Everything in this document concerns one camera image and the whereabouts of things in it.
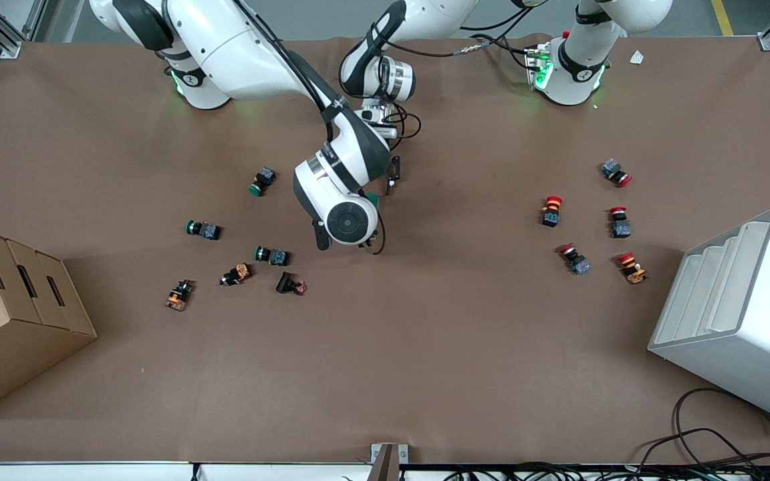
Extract black left arm base cable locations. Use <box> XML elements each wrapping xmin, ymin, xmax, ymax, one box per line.
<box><xmin>459</xmin><ymin>27</ymin><xmax>546</xmax><ymax>67</ymax></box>

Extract black cable bundle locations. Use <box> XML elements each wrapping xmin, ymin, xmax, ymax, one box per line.
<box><xmin>398</xmin><ymin>461</ymin><xmax>770</xmax><ymax>481</ymax></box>

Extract brown cardboard box with slots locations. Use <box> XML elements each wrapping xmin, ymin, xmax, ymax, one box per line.
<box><xmin>0</xmin><ymin>223</ymin><xmax>98</xmax><ymax>420</ymax></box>

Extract brown table cover mat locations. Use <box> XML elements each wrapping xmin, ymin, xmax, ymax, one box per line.
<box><xmin>0</xmin><ymin>33</ymin><xmax>770</xmax><ymax>465</ymax></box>

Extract black button orange contact block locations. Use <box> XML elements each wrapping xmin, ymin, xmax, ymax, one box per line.
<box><xmin>219</xmin><ymin>263</ymin><xmax>253</xmax><ymax>287</ymax></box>
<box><xmin>165</xmin><ymin>279</ymin><xmax>196</xmax><ymax>312</ymax></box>

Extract red button black green block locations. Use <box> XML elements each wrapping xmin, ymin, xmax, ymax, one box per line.
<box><xmin>541</xmin><ymin>195</ymin><xmax>564</xmax><ymax>228</ymax></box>

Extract white grey compartment rack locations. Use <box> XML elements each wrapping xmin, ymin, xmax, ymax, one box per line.
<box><xmin>648</xmin><ymin>206</ymin><xmax>770</xmax><ymax>430</ymax></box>

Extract green button blue contact block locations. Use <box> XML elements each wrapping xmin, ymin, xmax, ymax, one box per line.
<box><xmin>248</xmin><ymin>166</ymin><xmax>277</xmax><ymax>197</ymax></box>
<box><xmin>185</xmin><ymin>219</ymin><xmax>223</xmax><ymax>241</ymax></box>
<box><xmin>254</xmin><ymin>245</ymin><xmax>290</xmax><ymax>267</ymax></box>

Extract red button orange contact block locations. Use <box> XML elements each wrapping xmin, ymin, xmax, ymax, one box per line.
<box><xmin>617</xmin><ymin>251</ymin><xmax>648</xmax><ymax>286</ymax></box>

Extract grey metal edge bracket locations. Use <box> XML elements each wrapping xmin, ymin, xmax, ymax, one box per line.
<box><xmin>370</xmin><ymin>442</ymin><xmax>409</xmax><ymax>481</ymax></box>

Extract black looped floor cable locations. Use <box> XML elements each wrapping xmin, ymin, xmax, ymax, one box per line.
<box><xmin>636</xmin><ymin>387</ymin><xmax>770</xmax><ymax>468</ymax></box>

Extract black button pink contact block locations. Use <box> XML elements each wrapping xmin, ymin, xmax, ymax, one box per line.
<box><xmin>275</xmin><ymin>271</ymin><xmax>307</xmax><ymax>296</ymax></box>

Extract red button blue contact block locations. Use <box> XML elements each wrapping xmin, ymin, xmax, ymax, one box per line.
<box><xmin>557</xmin><ymin>243</ymin><xmax>592</xmax><ymax>276</ymax></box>
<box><xmin>600</xmin><ymin>158</ymin><xmax>633</xmax><ymax>188</ymax></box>
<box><xmin>609</xmin><ymin>206</ymin><xmax>632</xmax><ymax>239</ymax></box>

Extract white table edge rail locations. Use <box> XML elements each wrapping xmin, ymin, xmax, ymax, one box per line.
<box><xmin>0</xmin><ymin>461</ymin><xmax>372</xmax><ymax>481</ymax></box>

